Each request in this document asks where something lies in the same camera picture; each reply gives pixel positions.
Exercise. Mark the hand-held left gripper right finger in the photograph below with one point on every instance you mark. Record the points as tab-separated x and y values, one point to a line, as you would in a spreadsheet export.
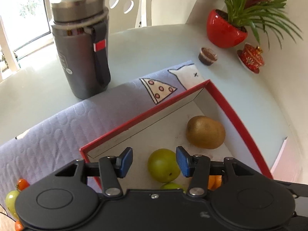
183	162

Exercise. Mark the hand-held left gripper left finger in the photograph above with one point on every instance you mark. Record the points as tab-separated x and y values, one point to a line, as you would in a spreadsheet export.
125	163

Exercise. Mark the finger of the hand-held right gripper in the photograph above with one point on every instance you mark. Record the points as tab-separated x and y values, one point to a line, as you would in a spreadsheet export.
299	190

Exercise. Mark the green round fruit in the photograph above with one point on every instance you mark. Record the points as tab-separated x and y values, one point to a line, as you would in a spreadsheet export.
172	187
162	166
10	202

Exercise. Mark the tangerine with stem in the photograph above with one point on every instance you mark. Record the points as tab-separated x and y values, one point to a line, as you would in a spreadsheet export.
213	181

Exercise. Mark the large brown kiwi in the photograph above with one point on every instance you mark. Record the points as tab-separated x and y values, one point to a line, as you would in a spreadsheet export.
205	132

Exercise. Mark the red cardboard box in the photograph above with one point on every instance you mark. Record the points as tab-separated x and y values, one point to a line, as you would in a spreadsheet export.
231	115

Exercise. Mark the printed cartoon blanket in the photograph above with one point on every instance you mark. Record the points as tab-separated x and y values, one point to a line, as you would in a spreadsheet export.
60	130

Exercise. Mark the cherry tomato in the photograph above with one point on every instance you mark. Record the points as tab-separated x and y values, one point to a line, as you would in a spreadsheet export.
18	226
22	185

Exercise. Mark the small brown cup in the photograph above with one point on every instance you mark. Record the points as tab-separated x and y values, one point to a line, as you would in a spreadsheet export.
208	56

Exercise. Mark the grey thermos bottle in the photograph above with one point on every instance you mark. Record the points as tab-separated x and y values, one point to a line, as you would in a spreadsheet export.
77	60

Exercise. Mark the red patterned lidded bowl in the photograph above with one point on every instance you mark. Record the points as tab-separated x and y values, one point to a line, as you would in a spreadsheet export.
252	56

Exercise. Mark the potted plant red pot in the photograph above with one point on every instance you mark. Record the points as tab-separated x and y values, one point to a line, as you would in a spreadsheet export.
223	31

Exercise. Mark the white chair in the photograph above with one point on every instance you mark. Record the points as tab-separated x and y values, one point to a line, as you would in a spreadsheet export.
144	9

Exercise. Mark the white window frame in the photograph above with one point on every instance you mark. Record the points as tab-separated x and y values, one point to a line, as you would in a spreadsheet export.
6	43

